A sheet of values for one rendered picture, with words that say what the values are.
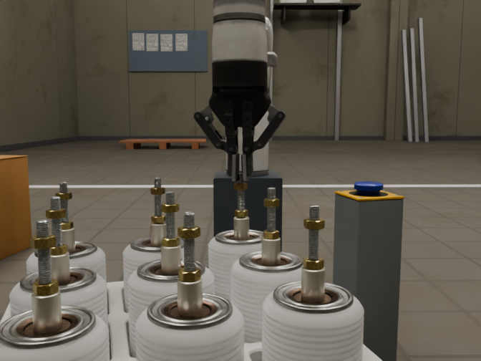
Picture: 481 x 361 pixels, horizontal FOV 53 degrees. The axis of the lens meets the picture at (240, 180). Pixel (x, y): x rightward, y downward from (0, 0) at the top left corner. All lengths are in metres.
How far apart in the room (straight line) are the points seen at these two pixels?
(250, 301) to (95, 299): 0.17
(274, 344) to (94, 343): 0.16
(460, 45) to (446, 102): 1.03
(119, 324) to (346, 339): 0.28
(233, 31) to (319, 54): 8.51
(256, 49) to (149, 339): 0.39
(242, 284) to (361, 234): 0.20
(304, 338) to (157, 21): 8.86
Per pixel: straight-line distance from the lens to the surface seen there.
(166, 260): 0.54
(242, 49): 0.64
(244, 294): 0.56
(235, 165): 0.67
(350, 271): 0.70
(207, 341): 0.41
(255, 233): 0.71
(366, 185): 0.69
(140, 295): 0.53
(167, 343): 0.41
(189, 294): 0.43
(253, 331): 0.57
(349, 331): 0.46
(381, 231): 0.69
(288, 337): 0.45
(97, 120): 9.28
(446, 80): 9.77
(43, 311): 0.43
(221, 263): 0.67
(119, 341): 0.57
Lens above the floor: 0.42
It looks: 7 degrees down
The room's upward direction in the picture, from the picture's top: straight up
